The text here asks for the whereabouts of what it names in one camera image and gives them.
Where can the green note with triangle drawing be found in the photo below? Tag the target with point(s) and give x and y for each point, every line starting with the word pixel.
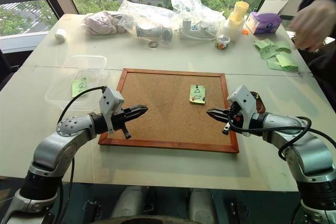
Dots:
pixel 197 94

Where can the pink cloth in plastic bag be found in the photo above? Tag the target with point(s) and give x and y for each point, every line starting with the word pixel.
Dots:
pixel 101 23

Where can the clear plastic container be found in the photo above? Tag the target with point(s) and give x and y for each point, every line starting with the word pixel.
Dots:
pixel 78 69

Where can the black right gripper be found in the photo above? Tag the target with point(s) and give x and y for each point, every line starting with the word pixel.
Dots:
pixel 232 115

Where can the cork board with wooden frame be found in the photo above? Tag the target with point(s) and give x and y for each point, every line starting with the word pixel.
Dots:
pixel 168 108

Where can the grey cylindrical device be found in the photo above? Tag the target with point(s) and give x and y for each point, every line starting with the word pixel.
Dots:
pixel 153 32

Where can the yellow plastic cup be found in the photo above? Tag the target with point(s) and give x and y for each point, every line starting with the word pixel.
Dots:
pixel 241 9

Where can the small orange object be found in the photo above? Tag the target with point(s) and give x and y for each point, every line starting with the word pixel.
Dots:
pixel 245 32

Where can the person's bare hand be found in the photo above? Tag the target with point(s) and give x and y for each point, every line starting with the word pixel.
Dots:
pixel 315 22

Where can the white power strip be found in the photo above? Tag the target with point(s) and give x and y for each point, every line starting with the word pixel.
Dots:
pixel 199 30

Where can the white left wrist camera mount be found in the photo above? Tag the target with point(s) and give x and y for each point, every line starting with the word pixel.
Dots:
pixel 110 100

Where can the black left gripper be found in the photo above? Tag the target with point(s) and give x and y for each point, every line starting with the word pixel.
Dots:
pixel 118 120

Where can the small jar of colourful pins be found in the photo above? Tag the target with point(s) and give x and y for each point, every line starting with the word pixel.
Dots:
pixel 222 43

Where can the stack of yellow cups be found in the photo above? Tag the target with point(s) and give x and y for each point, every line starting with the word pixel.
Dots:
pixel 233 28

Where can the white paper sheet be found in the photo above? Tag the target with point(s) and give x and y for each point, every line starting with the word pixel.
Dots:
pixel 273 5

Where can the grey rounded shape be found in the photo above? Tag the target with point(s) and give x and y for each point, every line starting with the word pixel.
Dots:
pixel 130 203
pixel 202 204

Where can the white tape roll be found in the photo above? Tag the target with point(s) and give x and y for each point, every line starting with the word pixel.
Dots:
pixel 60 35

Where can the large clear plastic bag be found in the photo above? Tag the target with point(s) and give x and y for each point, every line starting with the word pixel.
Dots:
pixel 183 1

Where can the purple tissue box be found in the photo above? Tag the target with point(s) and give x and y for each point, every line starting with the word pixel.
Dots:
pixel 263 23

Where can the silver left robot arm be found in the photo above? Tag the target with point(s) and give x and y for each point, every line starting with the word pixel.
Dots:
pixel 65 129

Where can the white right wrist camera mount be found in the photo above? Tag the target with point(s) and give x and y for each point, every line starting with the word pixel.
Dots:
pixel 242 98

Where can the green note with scribble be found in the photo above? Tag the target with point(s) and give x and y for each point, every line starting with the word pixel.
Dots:
pixel 79 87

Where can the black bracket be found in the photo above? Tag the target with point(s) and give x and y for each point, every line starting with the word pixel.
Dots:
pixel 92 209
pixel 239 211

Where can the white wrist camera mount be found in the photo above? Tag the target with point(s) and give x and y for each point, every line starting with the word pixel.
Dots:
pixel 110 100
pixel 242 98

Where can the person's dark clothed body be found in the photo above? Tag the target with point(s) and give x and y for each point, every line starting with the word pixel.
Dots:
pixel 325 66

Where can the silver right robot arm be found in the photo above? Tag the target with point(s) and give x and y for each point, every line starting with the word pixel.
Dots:
pixel 307 153

